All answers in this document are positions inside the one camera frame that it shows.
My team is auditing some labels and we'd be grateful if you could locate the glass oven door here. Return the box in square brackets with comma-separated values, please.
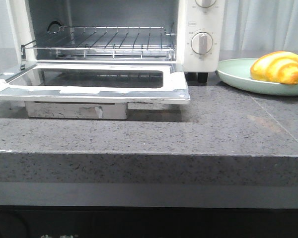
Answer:
[0, 61, 190, 104]

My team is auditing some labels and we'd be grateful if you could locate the yellow striped bread roll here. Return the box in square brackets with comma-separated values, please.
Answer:
[250, 51, 298, 85]

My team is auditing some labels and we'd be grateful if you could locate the white Toshiba toaster oven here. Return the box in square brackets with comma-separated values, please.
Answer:
[6, 0, 225, 83]

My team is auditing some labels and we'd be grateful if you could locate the lower silver timer knob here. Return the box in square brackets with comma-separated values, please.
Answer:
[191, 32, 213, 55]

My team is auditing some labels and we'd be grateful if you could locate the light green plate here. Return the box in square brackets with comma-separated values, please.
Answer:
[216, 58, 298, 96]

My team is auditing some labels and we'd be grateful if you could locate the upper silver temperature knob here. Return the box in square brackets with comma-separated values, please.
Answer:
[195, 0, 216, 8]

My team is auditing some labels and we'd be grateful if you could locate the metal wire oven rack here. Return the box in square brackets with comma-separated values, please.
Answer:
[20, 24, 176, 61]

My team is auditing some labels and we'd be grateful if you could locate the metal door handle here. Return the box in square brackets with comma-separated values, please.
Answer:
[25, 101, 128, 120]

